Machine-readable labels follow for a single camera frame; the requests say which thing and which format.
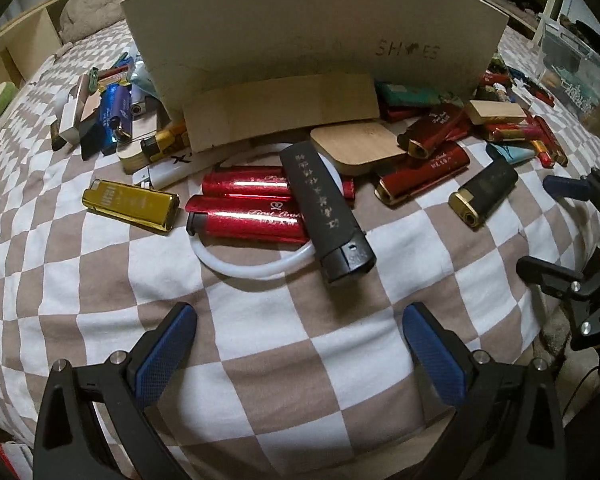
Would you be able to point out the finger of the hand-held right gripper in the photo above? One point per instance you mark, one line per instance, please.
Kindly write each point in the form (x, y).
(570, 189)
(550, 272)

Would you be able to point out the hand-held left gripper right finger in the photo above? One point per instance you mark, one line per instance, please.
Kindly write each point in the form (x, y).
(435, 355)

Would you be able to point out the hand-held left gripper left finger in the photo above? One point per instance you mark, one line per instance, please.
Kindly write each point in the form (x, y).
(162, 355)

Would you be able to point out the dark red lettered packet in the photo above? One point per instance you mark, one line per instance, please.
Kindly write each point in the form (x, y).
(557, 147)

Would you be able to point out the dark red lighter gold top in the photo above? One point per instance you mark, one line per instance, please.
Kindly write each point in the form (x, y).
(425, 172)

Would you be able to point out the glossy red lighter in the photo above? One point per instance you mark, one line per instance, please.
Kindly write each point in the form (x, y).
(245, 182)
(250, 220)

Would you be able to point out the black lighter white script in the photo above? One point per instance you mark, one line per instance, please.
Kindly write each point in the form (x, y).
(325, 210)

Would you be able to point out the white cardboard box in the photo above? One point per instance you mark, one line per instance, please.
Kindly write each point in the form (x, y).
(280, 25)

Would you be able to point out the light blue lighter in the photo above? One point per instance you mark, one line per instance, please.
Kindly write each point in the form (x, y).
(512, 154)

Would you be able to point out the shiny red foil packet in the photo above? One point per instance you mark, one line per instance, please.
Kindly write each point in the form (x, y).
(537, 127)

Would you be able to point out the black lighter gold top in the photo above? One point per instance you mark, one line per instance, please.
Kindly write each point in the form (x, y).
(485, 192)

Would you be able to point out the brown cardboard box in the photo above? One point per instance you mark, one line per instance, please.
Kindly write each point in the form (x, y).
(495, 111)

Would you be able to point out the clear plastic storage bin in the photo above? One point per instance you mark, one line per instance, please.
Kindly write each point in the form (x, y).
(575, 75)

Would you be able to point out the cluster of pens and lighters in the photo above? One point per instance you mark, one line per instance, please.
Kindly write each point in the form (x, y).
(510, 82)

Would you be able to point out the red white packet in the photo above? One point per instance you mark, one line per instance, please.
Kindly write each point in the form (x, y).
(15, 460)

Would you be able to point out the rounded wooden piece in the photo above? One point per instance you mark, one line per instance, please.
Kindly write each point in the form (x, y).
(135, 155)

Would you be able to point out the yellow lighter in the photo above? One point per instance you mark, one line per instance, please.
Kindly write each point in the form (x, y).
(162, 142)

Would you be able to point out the rounded wooden coaster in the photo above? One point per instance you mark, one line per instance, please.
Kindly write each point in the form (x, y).
(360, 147)

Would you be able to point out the pile of lighters and clips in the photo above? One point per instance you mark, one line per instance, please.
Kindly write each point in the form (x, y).
(87, 132)

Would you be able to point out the blue metallic lighter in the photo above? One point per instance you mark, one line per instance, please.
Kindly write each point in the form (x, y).
(115, 110)

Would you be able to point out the small white adapter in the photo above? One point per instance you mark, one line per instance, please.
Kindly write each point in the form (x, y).
(72, 115)

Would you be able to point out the cardboard strip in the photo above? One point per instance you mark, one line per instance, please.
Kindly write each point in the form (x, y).
(280, 110)

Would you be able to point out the wooden headboard shelf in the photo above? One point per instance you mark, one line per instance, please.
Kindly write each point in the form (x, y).
(30, 40)

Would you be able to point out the beige quilted blanket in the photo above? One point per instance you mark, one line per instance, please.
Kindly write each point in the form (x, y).
(90, 5)

